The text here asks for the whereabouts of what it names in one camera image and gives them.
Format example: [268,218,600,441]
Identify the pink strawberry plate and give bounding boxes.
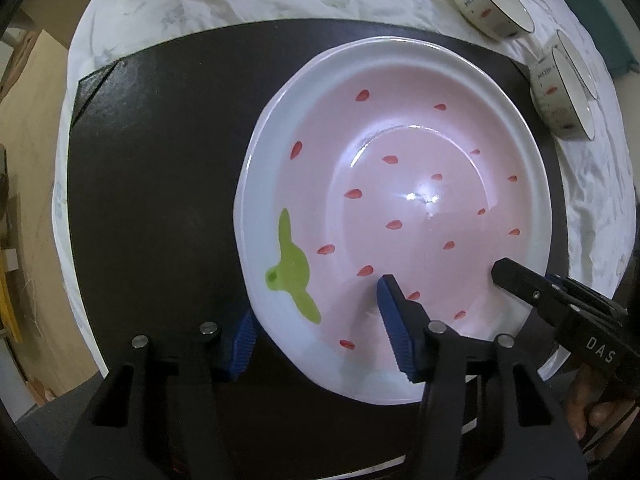
[234,37,555,405]

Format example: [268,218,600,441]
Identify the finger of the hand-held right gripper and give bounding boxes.
[547,272,628,318]
[491,258,571,313]

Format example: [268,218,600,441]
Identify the teal padded bed frame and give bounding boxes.
[565,0,640,76]

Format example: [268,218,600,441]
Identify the yellow frame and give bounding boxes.
[0,247,23,346]

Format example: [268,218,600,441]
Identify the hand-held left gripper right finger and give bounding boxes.
[376,274,591,480]

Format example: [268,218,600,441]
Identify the white bowl with dark rim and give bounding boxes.
[555,29,599,101]
[451,0,537,41]
[529,47,597,142]

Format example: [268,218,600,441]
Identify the black board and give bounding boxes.
[65,17,623,480]

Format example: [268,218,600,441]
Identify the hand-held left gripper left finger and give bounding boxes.
[57,307,259,480]

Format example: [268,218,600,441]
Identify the person's right hand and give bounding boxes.
[562,360,633,442]

